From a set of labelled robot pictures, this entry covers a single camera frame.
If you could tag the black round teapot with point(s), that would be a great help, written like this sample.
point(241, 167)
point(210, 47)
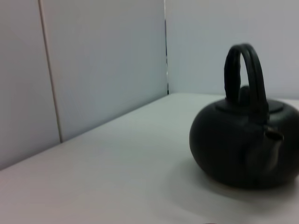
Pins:
point(233, 149)

